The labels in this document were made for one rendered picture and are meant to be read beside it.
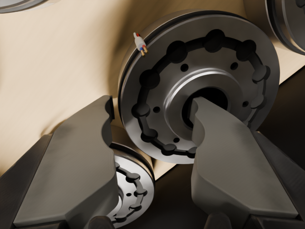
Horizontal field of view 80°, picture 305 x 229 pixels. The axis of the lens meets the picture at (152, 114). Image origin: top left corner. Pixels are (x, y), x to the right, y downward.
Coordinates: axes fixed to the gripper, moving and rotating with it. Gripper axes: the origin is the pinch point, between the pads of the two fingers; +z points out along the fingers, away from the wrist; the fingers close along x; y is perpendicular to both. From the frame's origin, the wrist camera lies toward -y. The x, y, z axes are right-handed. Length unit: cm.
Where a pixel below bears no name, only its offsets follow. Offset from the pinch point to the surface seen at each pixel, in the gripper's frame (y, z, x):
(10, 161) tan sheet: 6.0, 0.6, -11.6
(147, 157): 5.5, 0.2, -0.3
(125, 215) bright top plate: 11.4, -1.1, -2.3
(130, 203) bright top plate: 9.1, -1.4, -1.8
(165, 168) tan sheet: 9.1, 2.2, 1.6
